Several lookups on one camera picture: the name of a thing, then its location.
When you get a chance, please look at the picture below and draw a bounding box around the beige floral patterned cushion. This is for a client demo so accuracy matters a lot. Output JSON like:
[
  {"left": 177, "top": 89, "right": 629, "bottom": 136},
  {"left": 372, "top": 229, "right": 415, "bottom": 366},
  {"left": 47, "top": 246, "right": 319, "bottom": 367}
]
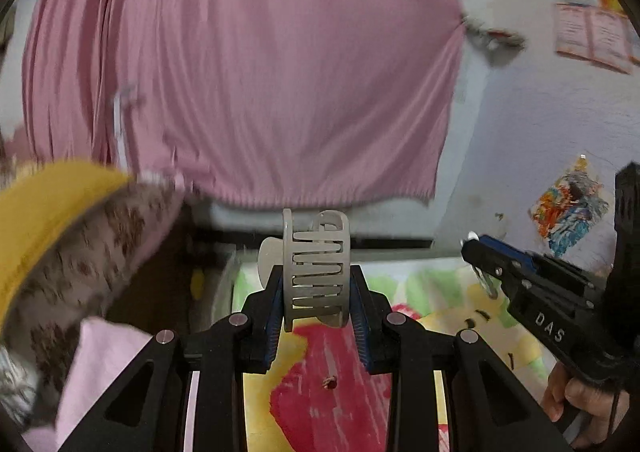
[{"left": 0, "top": 177, "right": 191, "bottom": 428}]

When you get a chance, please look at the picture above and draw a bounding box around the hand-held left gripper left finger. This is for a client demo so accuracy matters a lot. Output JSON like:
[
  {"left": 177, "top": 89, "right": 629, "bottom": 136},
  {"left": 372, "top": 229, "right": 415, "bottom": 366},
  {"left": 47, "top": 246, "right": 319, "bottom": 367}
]
[{"left": 55, "top": 273, "right": 287, "bottom": 452}]

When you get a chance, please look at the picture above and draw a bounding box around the white wall handle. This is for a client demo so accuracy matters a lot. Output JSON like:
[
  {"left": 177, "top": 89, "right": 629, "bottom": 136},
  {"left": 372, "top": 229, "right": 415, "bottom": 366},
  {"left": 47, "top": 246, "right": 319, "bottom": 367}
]
[{"left": 112, "top": 84, "right": 143, "bottom": 167}]

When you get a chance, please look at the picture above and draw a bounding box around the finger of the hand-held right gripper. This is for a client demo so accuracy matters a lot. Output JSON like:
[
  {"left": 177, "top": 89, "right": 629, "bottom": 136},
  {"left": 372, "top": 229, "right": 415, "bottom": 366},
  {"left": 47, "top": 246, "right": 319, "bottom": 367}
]
[
  {"left": 477, "top": 234, "right": 608, "bottom": 290},
  {"left": 460, "top": 231, "right": 531, "bottom": 300}
]

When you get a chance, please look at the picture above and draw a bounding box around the person's right hand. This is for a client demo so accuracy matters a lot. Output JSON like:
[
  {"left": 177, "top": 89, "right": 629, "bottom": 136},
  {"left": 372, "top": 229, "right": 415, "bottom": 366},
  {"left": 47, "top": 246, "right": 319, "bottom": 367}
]
[{"left": 540, "top": 362, "right": 633, "bottom": 450}]

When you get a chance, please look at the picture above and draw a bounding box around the group of wall certificates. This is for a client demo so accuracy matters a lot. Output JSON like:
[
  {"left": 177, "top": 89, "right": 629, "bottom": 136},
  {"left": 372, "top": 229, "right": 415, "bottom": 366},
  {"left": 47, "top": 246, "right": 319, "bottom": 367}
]
[{"left": 550, "top": 0, "right": 636, "bottom": 75}]

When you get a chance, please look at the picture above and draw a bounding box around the grey hair claw clip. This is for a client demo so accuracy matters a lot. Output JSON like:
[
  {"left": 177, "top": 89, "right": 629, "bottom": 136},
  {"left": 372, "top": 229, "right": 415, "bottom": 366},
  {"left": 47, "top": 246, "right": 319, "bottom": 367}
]
[{"left": 257, "top": 208, "right": 352, "bottom": 333}]

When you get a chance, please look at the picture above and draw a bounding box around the yellow cushion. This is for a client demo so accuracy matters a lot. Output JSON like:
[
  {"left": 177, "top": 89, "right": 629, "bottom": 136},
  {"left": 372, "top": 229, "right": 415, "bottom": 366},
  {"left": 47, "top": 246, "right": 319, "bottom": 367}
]
[{"left": 0, "top": 159, "right": 133, "bottom": 327}]

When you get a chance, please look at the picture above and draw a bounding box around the pink curtain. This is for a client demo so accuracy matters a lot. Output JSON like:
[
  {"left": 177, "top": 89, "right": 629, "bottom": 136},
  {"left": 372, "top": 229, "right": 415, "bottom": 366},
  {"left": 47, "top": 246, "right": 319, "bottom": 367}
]
[{"left": 22, "top": 0, "right": 468, "bottom": 209}]

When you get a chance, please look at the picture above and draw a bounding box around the colourful drawing wall poster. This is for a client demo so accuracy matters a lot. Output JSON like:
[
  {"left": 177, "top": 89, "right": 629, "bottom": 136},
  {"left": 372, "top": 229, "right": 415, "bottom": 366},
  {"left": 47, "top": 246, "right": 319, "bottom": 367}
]
[{"left": 529, "top": 154, "right": 611, "bottom": 257}]

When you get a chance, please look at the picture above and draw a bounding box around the cardboard box with painted lining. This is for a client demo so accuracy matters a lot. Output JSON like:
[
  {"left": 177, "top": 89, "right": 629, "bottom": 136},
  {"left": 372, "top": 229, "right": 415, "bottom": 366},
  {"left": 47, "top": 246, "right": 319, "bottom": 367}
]
[{"left": 190, "top": 202, "right": 551, "bottom": 452}]

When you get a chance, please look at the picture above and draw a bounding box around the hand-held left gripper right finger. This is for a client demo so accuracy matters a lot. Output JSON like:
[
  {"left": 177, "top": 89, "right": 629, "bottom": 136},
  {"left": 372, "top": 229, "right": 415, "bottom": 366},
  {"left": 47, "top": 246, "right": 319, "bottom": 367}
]
[{"left": 349, "top": 266, "right": 573, "bottom": 452}]

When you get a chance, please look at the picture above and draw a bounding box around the grey cloth bundle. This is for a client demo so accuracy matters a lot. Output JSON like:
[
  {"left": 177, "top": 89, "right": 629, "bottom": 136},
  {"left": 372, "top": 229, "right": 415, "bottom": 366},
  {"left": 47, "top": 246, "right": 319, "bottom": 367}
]
[{"left": 460, "top": 16, "right": 528, "bottom": 67}]

